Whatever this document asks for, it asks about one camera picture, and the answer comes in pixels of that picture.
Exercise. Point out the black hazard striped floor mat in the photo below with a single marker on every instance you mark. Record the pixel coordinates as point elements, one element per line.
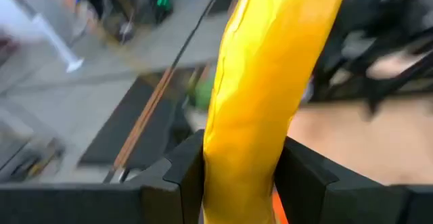
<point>101,142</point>

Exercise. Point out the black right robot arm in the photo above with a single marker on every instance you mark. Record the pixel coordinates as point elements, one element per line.
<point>372,14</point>

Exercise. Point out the yellow banana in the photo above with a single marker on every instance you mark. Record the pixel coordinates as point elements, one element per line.
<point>264,82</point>

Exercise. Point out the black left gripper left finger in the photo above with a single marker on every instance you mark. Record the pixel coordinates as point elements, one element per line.
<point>186,190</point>

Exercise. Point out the orange bell pepper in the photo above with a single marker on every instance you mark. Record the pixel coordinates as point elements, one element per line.
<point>279,210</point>

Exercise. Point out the succulent in white patterned pot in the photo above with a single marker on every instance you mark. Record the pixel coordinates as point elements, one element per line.
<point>204,95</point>

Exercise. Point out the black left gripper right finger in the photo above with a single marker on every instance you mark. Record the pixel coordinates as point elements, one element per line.
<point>304,190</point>

